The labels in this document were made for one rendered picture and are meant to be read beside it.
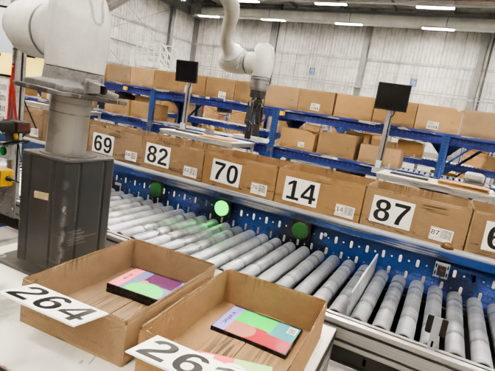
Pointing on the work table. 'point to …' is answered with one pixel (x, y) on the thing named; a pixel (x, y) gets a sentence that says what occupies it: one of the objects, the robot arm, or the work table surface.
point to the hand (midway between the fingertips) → (251, 132)
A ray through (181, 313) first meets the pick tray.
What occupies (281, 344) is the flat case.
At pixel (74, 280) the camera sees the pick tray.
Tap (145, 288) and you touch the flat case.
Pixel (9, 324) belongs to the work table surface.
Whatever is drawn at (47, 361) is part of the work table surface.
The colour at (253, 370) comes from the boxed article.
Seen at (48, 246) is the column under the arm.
